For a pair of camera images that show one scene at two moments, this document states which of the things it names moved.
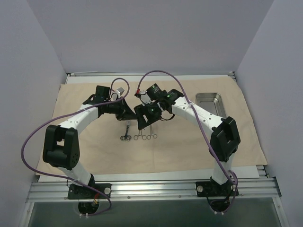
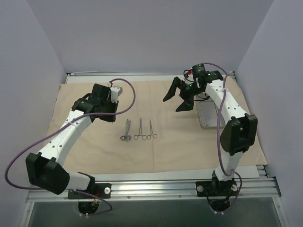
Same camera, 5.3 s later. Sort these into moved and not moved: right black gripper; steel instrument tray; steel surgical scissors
Moved: right black gripper
Not moved: steel surgical scissors; steel instrument tray
